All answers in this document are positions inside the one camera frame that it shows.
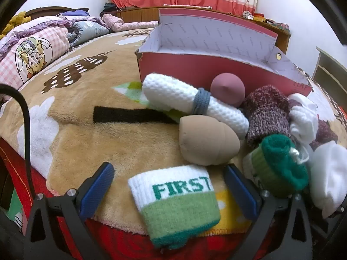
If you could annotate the wooden cabinet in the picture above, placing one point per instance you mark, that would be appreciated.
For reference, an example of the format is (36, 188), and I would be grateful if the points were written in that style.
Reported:
(138, 15)

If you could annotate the purple cloth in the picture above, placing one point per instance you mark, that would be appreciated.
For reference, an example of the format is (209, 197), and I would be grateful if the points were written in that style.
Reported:
(73, 13)

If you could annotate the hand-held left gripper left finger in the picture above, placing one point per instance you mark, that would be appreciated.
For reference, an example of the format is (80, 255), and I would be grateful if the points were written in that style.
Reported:
(100, 184)

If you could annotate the red bed sheet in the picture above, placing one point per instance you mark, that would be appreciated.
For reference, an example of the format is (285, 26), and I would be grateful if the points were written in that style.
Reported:
(122, 241)

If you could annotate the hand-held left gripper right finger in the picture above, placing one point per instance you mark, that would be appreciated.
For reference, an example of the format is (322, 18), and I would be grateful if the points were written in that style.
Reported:
(240, 192)

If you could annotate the yellow box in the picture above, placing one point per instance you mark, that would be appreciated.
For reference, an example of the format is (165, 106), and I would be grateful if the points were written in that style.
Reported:
(260, 19)

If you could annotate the yellow cloth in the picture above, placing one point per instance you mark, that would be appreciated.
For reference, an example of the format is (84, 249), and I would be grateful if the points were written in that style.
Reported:
(19, 19)

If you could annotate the red cardboard box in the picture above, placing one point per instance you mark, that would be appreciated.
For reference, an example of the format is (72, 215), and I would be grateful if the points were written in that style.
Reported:
(189, 67)

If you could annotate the green printed bag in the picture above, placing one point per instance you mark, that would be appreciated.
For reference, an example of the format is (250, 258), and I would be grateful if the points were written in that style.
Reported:
(16, 214)

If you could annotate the wooden shelf unit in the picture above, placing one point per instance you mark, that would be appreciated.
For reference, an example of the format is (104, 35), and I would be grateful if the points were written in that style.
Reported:
(325, 70)

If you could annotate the dark wooden headboard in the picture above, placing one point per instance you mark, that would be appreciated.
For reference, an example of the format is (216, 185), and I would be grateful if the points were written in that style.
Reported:
(48, 10)

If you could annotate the white waffle towel grey band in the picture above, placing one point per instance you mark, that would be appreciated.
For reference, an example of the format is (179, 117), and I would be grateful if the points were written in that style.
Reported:
(173, 94)

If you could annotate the pink folded quilt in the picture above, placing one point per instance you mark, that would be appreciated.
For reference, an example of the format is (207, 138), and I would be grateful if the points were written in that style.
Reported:
(119, 24)

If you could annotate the tan sock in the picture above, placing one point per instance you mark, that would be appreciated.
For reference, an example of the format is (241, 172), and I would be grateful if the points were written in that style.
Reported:
(206, 140)

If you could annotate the dark clothes pile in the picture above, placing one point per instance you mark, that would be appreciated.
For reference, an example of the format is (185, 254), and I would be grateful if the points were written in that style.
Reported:
(109, 6)

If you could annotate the pink sock ball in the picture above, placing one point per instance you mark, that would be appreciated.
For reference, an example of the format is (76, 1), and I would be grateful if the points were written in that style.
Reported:
(227, 86)

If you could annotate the grey blue quilt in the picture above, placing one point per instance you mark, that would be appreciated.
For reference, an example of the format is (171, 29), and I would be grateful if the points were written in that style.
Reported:
(84, 29)

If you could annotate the pink checked cartoon pillow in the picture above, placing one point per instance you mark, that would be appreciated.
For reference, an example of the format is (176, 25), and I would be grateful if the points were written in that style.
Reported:
(40, 40)

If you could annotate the dark green wristband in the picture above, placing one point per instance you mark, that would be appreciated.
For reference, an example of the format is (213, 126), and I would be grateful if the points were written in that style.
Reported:
(279, 162)

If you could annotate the brown printed fleece blanket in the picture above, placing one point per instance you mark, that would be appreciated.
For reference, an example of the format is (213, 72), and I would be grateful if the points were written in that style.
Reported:
(81, 140)

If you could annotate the white cloth socks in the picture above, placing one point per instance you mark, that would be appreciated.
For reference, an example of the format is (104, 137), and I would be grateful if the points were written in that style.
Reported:
(328, 178)

